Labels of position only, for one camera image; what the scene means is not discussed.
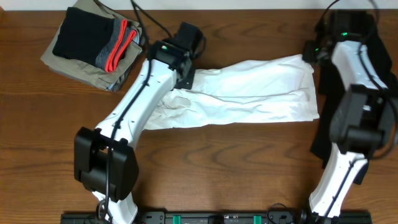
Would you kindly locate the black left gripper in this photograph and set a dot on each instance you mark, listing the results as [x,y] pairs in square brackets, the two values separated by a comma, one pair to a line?
[188,84]

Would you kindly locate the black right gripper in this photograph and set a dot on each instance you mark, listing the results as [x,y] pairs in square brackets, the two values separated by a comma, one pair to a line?
[307,55]

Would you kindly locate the white printed t-shirt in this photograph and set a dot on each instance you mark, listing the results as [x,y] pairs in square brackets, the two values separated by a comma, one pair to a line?
[252,91]

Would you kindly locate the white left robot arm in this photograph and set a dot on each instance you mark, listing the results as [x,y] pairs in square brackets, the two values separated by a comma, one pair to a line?
[104,158]

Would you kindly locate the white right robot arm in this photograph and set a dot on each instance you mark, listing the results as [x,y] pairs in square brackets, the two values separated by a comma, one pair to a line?
[358,123]

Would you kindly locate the black garment on right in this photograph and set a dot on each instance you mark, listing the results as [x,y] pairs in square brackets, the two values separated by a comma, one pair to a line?
[357,24]

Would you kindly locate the grey shorts with red trim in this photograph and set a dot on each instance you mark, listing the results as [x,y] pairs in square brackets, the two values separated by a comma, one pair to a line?
[122,35]

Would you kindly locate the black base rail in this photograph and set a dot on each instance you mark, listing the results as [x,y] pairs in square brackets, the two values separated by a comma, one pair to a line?
[276,216]

